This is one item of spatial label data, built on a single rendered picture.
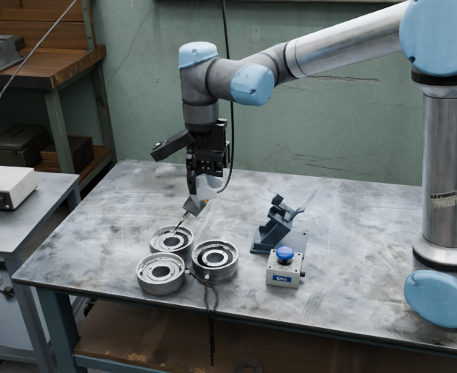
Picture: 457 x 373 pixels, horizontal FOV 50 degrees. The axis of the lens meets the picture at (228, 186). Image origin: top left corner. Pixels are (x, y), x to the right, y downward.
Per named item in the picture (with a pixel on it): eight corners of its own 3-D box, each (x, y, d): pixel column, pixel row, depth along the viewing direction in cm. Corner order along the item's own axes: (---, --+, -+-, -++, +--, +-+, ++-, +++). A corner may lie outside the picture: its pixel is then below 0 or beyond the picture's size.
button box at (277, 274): (265, 285, 106) (266, 267, 104) (270, 264, 112) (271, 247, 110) (303, 290, 105) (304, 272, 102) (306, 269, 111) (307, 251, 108)
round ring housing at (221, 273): (201, 250, 118) (201, 236, 116) (244, 257, 115) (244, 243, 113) (185, 278, 109) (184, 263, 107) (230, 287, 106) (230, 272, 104)
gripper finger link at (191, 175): (194, 197, 106) (192, 160, 102) (187, 197, 106) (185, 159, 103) (200, 189, 110) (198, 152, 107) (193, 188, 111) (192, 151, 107)
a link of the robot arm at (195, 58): (202, 53, 89) (168, 46, 94) (205, 109, 95) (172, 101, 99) (228, 44, 95) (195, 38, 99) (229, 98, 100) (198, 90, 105)
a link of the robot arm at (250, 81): (286, 56, 92) (238, 49, 98) (252, 72, 84) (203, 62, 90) (285, 96, 96) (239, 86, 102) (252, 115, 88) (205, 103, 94)
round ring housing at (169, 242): (146, 244, 120) (144, 230, 118) (187, 234, 123) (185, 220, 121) (156, 270, 112) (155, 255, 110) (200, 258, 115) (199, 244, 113)
